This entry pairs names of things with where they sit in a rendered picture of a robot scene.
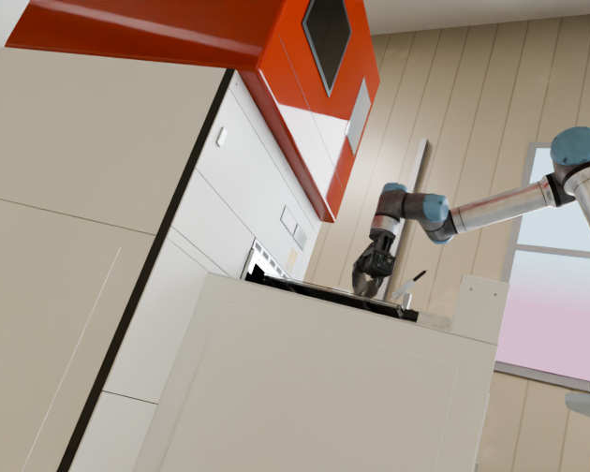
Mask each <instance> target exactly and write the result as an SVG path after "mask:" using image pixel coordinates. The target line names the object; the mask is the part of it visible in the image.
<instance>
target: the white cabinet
mask: <svg viewBox="0 0 590 472"><path fill-rule="evenodd" d="M497 348H498V346H495V345H491V344H487V343H483V342H480V341H476V340H472V339H468V338H464V337H461V336H457V335H453V334H449V333H445V332H439V331H435V330H431V329H427V328H423V327H420V326H416V325H412V324H408V323H404V322H401V321H397V320H393V319H389V318H385V317H379V316H375V315H371V314H367V313H363V312H360V311H356V310H352V309H348V308H345V307H341V306H337V305H333V304H329V303H325V302H320V301H316V300H312V299H308V298H304V297H301V296H297V295H293V294H289V293H286V292H282V291H278V290H274V289H270V288H264V287H260V286H256V285H252V284H248V283H245V282H241V281H237V280H233V279H229V278H226V277H222V276H218V275H214V274H210V273H208V275H207V278H206V280H205V283H204V286H203V288H202V291H201V293H200V295H199V299H198V302H197V305H196V307H195V310H194V312H193V315H192V317H191V319H190V322H189V324H188V327H187V330H186V332H185V335H184V339H183V342H182V343H181V346H180V349H179V351H178V354H177V357H176V359H175V362H174V364H173V366H172V369H171V371H170V375H169V378H168V381H167V383H166V386H165V389H164V390H163V393H162V395H161V398H160V401H159V403H158V406H157V408H156V411H155V414H154V417H153V420H152V422H151V425H150V427H149V430H148V433H147V435H146V437H145V439H144V442H143V445H142V447H141V450H140V454H139V457H138V459H137V462H136V464H135V466H134V469H133V472H478V468H479V463H477V462H476V461H477V456H478V451H479V443H480V438H481V434H482V429H483V424H484V420H485V415H486V410H487V405H488V401H489V397H490V393H489V389H490V384H491V379H492V375H493V370H494V362H495V357H496V352H497Z"/></svg>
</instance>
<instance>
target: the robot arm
mask: <svg viewBox="0 0 590 472"><path fill-rule="evenodd" d="M550 157H551V159H552V162H553V172H552V173H549V174H546V175H544V176H543V177H542V179H541V180H540V181H537V182H534V183H532V184H527V185H524V186H520V187H517V188H514V189H511V190H509V191H506V192H503V193H500V194H496V195H493V196H490V197H488V198H485V199H480V200H477V201H474V202H470V203H467V204H465V205H462V206H459V207H456V208H453V209H450V210H449V204H448V199H447V197H445V196H444V195H437V194H434V193H430V194H424V193H409V192H408V189H407V187H406V186H405V185H403V184H397V183H395V182H391V183H386V184H385V185H384V186H383V188H382V191H381V194H380V195H379V198H378V204H377V206H376V212H375V215H374V217H373V221H372V224H371V227H370V233H369V238H370V239H371V240H372V241H373V242H372V243H370V244H369V245H368V246H367V248H366V249H365V250H364V251H363V253H362V254H361V255H360V256H359V258H358V259H357V260H356V261H355V262H354V264H353V270H352V275H351V277H352V286H353V293H354V294H358V295H362V296H365V297H371V298H374V297H375V296H376V295H377V293H378V289H379V288H380V287H381V285H382V283H383V280H384V278H385V277H388V276H390V275H391V274H392V270H393V267H394V263H395V260H396V257H394V256H392V255H391V251H390V250H391V245H392V244H393V243H394V240H395V238H396V234H397V233H398V232H399V230H398V228H399V225H400V222H401V219H402V218H404V219H411V220H418V222H419V224H420V226H421V227H422V228H423V230H424V231H425V234H426V236H427V237H428V238H429V239H430V240H431V241H432V242H433V243H436V244H446V243H448V242H449V241H450V240H452V238H453V235H456V234H459V233H463V232H466V231H469V230H472V229H477V228H481V227H484V226H487V225H491V224H493V223H496V222H500V221H503V220H506V219H510V218H512V217H515V216H519V215H522V214H528V213H531V212H534V211H537V210H540V209H543V208H547V207H553V208H555V209H557V208H560V207H563V206H566V205H569V204H571V203H574V202H577V201H578V203H579V205H580V208H581V210H582V212H583V215H584V217H585V219H586V222H587V224H588V226H589V228H590V127H586V126H574V127H571V128H568V129H566V130H564V131H562V132H560V133H559V134H558V135H557V136H556V137H555V138H554V139H553V141H552V143H551V150H550ZM392 263H393V264H392ZM366 275H370V277H371V279H373V280H369V281H367V282H366V278H365V276H366ZM363 292H364V293H363ZM362 293H363V294H362Z"/></svg>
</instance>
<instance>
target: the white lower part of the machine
mask: <svg viewBox="0 0 590 472"><path fill-rule="evenodd" d="M207 275H208V271H207V270H205V269H204V268H203V267H202V266H200V265H199V264H198V263H197V262H196V261H195V260H194V259H192V258H191V257H190V256H188V255H187V254H186V253H185V252H184V251H182V250H181V249H180V248H179V247H178V246H176V245H175V244H174V243H172V242H171V241H170V240H169V239H167V238H166V237H162V236H158V235H156V236H154V235H150V234H146V233H142V232H137V231H134V230H130V229H122V228H118V227H114V226H110V225H106V224H102V223H97V222H94V221H90V220H85V219H81V218H78V217H73V216H69V215H65V214H58V213H54V212H50V211H45V210H41V209H38V208H33V207H29V206H25V205H21V204H17V203H13V202H8V201H4V200H0V472H133V469H134V466H135V464H136V462H137V459H138V457H139V454H140V450H141V447H142V445H143V442H144V439H145V437H146V435H147V433H148V430H149V427H150V425H151V422H152V420H153V417H154V414H155V411H156V408H157V406H158V403H159V401H160V398H161V395H162V393H163V390H164V389H165V386H166V383H167V381H168V378H169V375H170V371H171V369H172V366H173V364H174V362H175V359H176V357H177V354H178V351H179V349H180V346H181V343H182V342H183V339H184V335H185V332H186V330H187V327H188V324H189V322H190V319H191V317H192V315H193V312H194V310H195V307H196V305H197V302H198V299H199V295H200V293H201V291H202V288H203V286H204V283H205V280H206V278H207Z"/></svg>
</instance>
